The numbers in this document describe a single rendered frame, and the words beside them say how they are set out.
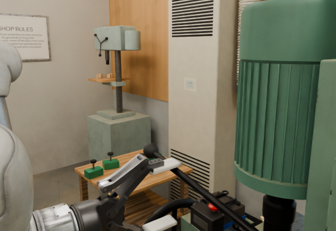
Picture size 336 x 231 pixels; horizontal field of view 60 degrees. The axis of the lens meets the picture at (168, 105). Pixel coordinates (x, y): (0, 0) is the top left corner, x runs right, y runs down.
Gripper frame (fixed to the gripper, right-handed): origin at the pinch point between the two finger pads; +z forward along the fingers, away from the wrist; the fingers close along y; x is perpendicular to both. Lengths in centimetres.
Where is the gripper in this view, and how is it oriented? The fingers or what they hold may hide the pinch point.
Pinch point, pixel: (170, 193)
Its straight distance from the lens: 63.3
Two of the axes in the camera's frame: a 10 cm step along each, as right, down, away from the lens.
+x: -5.7, -2.5, 7.8
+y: 0.4, -9.6, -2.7
